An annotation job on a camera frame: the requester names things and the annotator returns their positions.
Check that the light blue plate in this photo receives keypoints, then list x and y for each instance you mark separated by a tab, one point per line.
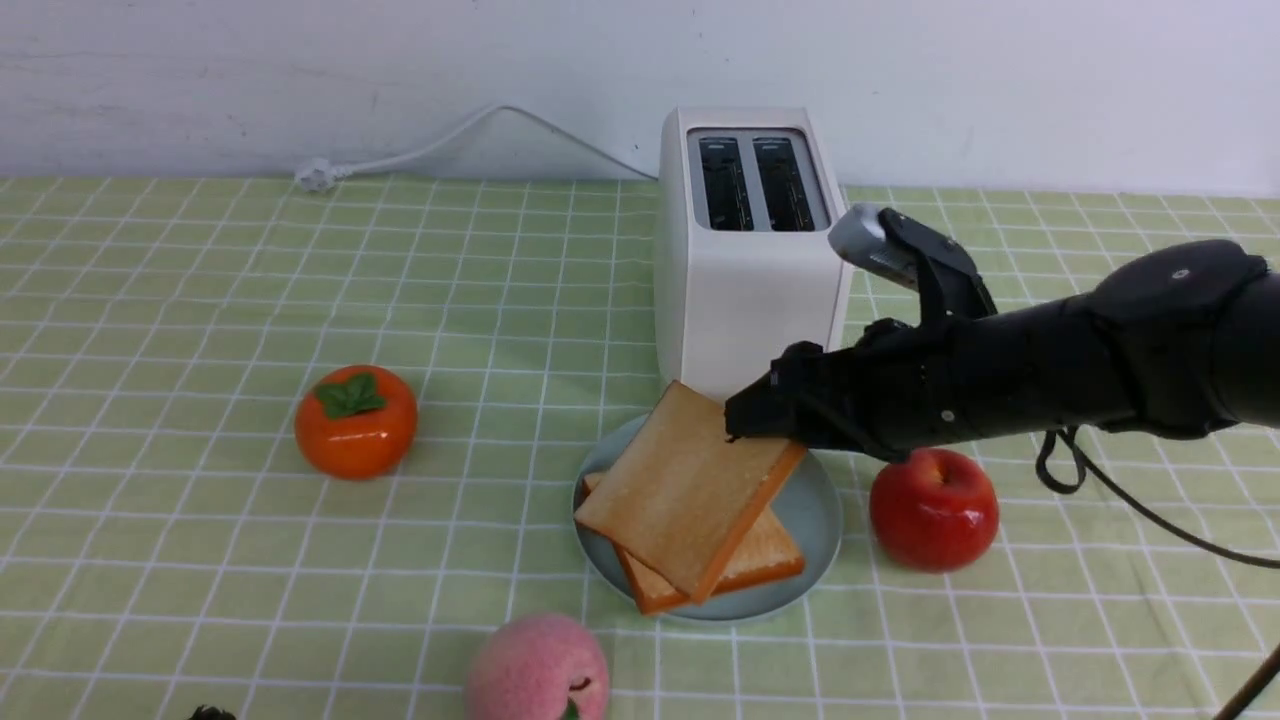
808	507

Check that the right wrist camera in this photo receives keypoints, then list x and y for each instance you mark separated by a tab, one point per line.
903	251

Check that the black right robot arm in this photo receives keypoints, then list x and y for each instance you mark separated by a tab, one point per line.
1177	344

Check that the pink peach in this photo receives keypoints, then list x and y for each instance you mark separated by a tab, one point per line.
539	666

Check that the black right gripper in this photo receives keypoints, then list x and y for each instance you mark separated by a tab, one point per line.
883	397

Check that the red apple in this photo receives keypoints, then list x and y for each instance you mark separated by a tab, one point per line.
936	512

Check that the green checkered tablecloth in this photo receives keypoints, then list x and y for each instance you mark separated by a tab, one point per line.
166	545

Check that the white toaster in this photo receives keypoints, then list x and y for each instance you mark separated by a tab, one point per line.
742	266

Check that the orange persimmon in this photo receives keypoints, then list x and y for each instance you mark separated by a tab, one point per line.
356	423

